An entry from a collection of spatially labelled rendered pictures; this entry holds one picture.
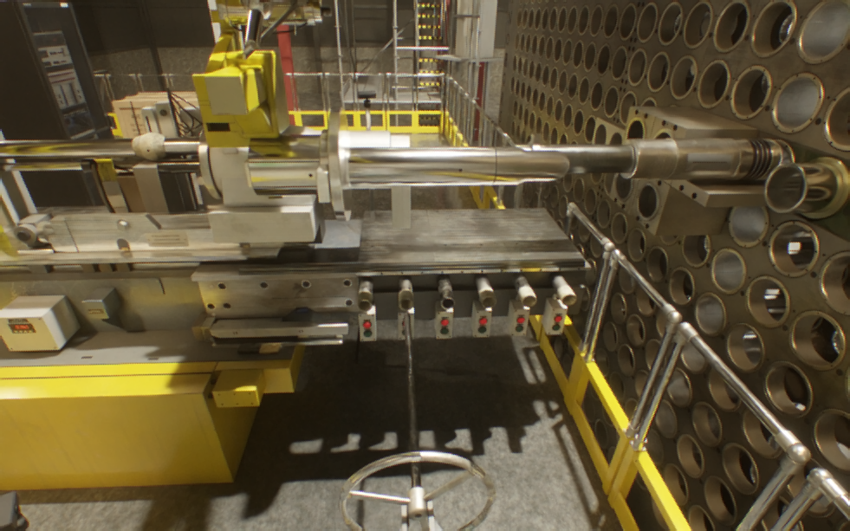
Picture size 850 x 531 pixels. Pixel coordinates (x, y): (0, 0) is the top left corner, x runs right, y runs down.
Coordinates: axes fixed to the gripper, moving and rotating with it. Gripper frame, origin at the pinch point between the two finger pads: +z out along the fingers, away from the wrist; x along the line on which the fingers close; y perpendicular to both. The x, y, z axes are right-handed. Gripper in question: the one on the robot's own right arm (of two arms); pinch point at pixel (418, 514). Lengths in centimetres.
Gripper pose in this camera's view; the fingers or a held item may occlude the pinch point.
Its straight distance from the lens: 119.7
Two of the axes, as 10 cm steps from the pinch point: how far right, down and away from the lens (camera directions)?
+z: -0.7, -5.0, 8.6
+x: 9.8, -1.9, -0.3
